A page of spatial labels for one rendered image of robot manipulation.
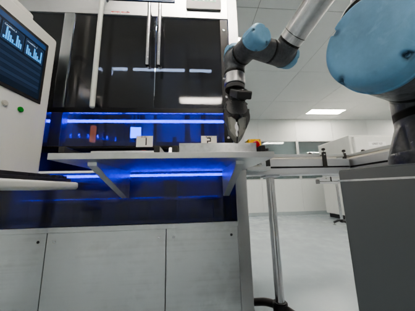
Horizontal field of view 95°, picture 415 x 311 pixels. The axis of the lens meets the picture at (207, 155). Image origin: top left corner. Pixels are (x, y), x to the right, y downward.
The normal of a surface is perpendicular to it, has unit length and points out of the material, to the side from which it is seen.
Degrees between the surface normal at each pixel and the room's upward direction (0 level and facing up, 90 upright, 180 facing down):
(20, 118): 90
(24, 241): 90
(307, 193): 90
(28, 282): 90
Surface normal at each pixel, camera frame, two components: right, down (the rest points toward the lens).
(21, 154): 1.00, -0.04
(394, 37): -0.91, 0.08
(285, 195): 0.07, -0.18
